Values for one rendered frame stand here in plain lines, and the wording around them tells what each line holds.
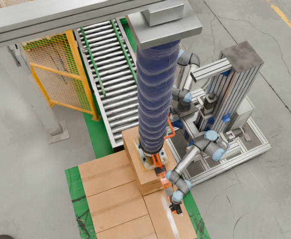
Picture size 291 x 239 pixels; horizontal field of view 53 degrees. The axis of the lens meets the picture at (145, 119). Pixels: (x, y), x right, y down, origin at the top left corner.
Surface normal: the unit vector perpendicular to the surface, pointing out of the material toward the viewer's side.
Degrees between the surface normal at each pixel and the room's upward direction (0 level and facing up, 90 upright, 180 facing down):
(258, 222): 0
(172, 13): 90
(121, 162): 0
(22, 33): 90
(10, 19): 0
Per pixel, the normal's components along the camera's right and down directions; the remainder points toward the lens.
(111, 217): 0.00, -0.46
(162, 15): 0.34, 0.84
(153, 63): -0.34, 0.74
